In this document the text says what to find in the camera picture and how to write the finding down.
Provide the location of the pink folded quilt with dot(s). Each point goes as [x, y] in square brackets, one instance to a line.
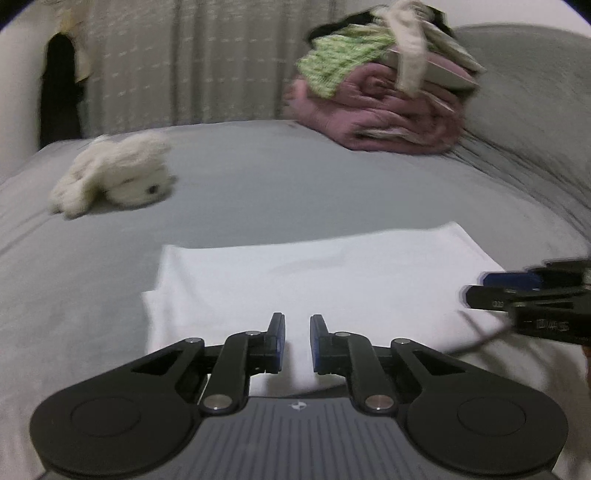
[392, 120]

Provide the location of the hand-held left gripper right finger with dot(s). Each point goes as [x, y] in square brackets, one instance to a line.
[315, 344]

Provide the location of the white printed sweatshirt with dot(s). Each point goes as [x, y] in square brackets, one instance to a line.
[323, 277]

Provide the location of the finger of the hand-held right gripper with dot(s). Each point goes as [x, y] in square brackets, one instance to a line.
[508, 279]
[489, 296]

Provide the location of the green patterned cloth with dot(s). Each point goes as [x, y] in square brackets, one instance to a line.
[332, 64]

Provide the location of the white plush dog toy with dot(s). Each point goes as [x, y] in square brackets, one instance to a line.
[124, 180]

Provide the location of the grey star curtain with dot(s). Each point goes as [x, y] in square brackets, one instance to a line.
[184, 60]

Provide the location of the cream hanging garment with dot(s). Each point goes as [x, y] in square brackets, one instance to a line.
[81, 64]

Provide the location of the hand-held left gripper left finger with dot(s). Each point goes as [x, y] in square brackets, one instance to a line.
[278, 341]

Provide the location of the black hanging garment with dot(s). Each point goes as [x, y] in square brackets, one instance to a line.
[60, 92]

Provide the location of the grey bed blanket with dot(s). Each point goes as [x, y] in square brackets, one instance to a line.
[254, 184]

